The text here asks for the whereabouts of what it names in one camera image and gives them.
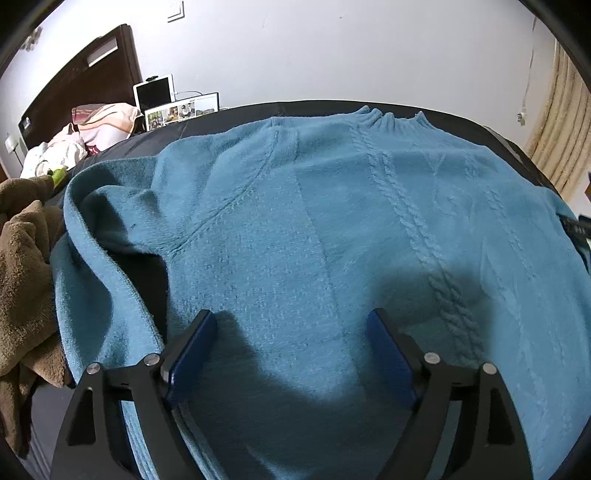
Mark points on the blue knitted sweater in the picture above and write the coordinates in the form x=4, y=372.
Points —
x=300, y=230

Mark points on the white wall switch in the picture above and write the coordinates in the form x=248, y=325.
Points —
x=175, y=10

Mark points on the brown fleece blanket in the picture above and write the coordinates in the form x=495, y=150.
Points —
x=23, y=277

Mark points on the flower wall decoration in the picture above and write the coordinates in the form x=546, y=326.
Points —
x=33, y=40

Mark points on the white tablet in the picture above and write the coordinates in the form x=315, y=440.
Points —
x=154, y=94

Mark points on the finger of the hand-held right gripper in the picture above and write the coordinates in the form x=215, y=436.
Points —
x=575, y=228

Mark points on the pile of white clothes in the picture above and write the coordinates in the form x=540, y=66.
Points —
x=55, y=154

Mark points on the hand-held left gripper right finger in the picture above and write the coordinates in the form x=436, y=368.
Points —
x=388, y=355

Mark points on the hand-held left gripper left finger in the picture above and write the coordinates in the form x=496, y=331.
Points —
x=194, y=353

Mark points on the pink pillow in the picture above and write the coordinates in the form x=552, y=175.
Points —
x=106, y=120

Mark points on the dark wooden headboard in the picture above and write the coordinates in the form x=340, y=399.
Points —
x=69, y=87

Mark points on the beige curtain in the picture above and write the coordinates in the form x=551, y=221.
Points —
x=563, y=138

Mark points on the small green object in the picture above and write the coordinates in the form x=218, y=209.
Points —
x=57, y=175

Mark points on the flat screen showing photos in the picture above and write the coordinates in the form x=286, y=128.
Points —
x=184, y=110

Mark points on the white wall socket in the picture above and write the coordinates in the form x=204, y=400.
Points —
x=10, y=144

